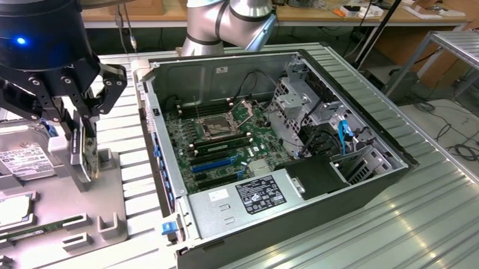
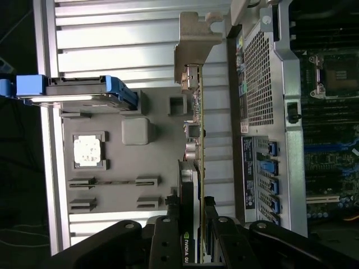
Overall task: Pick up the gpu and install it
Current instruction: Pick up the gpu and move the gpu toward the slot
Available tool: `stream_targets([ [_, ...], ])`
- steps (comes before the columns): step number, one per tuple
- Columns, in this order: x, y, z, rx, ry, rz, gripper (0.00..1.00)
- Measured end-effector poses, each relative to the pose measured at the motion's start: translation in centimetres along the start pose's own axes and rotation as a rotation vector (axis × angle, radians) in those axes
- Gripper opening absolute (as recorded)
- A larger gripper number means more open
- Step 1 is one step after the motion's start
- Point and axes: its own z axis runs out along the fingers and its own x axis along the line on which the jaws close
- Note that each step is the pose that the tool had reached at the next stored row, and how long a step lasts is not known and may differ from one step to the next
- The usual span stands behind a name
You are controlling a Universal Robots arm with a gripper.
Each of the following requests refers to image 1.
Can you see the grey power supply unit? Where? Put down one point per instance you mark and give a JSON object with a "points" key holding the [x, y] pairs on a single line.
{"points": [[209, 215]]}

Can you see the green graphics card black cooler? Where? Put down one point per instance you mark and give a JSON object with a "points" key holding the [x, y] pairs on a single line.
{"points": [[84, 157]]}

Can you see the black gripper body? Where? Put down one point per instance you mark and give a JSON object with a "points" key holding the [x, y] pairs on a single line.
{"points": [[44, 42]]}

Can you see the metal frame slatted table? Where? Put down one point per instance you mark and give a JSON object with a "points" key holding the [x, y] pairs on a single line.
{"points": [[462, 46]]}

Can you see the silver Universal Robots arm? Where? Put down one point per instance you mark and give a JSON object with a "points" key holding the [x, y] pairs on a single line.
{"points": [[209, 22]]}

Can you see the installed RAM stick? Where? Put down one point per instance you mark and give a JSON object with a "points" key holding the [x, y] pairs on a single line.
{"points": [[219, 147]]}

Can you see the blue expansion slot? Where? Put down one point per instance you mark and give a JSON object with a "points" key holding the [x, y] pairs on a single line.
{"points": [[209, 167]]}

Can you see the small black device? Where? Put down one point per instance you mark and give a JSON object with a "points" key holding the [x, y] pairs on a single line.
{"points": [[351, 8]]}

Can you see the grey parts rack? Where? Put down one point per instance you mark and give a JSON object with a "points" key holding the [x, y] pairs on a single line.
{"points": [[56, 201]]}

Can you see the wooden desk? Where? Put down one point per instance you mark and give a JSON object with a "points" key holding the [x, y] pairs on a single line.
{"points": [[317, 16]]}

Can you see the perforated silver disk bay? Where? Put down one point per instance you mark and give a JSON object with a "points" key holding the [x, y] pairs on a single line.
{"points": [[364, 168]]}

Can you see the black open PC case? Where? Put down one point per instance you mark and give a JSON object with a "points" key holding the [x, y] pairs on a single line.
{"points": [[317, 224]]}

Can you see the brown wooden panel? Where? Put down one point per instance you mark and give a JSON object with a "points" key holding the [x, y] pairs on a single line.
{"points": [[404, 45]]}

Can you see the blue case latch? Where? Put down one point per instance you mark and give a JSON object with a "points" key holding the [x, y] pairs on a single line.
{"points": [[167, 228]]}

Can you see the orange white box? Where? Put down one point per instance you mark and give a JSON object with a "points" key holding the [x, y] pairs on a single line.
{"points": [[339, 11]]}

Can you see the white cardboard box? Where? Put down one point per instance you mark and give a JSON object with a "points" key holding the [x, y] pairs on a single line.
{"points": [[372, 11]]}

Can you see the silver disk bay cage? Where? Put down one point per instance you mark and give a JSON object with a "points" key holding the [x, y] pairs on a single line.
{"points": [[291, 101]]}

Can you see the metal socket cover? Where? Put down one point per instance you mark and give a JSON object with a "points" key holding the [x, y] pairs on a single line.
{"points": [[244, 110]]}

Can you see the black tripod pole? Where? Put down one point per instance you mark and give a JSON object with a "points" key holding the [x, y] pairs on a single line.
{"points": [[379, 30]]}

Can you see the blue card retainer strip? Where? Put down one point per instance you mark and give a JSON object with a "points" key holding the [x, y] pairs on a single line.
{"points": [[155, 151]]}

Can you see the hard disk blue caddy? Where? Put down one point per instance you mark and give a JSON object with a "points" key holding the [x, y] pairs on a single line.
{"points": [[21, 159]]}

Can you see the thin socket locking lever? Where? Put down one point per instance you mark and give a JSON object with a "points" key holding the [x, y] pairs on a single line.
{"points": [[196, 107]]}

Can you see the black equipment box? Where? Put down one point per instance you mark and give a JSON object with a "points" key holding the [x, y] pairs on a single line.
{"points": [[396, 81]]}

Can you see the silver CPU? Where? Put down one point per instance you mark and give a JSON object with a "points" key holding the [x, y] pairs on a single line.
{"points": [[12, 210]]}

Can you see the green Dell motherboard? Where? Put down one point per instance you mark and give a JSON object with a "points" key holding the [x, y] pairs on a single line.
{"points": [[261, 134]]}

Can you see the CPU socket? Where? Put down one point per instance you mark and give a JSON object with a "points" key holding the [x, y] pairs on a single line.
{"points": [[216, 129]]}

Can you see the green loose RAM stick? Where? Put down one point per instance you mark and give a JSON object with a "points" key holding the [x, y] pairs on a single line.
{"points": [[33, 232]]}

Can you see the black expansion slot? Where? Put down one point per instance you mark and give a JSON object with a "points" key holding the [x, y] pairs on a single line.
{"points": [[220, 183], [216, 177], [209, 160]]}

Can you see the silver chipset heatsink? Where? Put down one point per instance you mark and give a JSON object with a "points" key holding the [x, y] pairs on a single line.
{"points": [[260, 166]]}

